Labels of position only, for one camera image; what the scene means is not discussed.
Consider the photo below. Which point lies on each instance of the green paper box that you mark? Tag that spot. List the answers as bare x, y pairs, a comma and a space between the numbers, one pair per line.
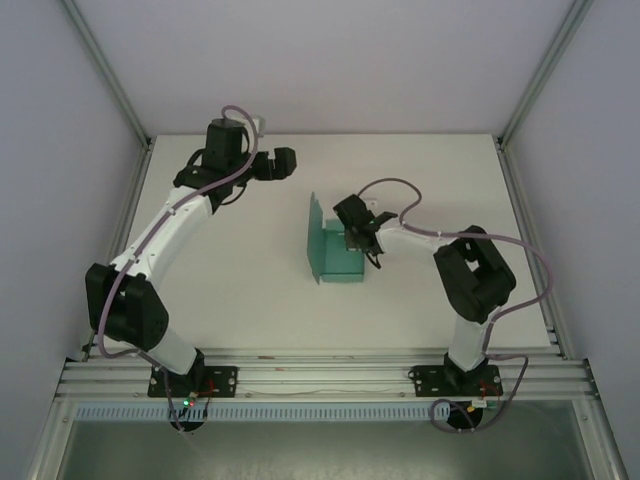
340, 260

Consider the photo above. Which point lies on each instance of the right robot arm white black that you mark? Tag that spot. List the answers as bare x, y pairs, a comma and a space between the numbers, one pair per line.
475, 280

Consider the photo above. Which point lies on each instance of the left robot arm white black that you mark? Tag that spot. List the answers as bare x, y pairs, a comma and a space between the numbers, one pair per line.
165, 225

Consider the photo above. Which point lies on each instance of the aluminium side rail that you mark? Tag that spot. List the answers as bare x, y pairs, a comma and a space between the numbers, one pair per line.
125, 220
530, 200

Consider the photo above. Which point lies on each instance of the aluminium mounting rail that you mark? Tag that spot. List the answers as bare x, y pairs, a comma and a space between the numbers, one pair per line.
325, 372

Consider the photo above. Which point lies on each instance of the aluminium frame post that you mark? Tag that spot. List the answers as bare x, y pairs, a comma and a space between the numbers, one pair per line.
107, 75
542, 75

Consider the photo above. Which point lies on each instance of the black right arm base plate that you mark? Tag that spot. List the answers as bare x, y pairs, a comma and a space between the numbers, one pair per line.
425, 381

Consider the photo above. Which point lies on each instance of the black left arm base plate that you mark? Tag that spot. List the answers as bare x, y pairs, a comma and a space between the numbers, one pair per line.
225, 381

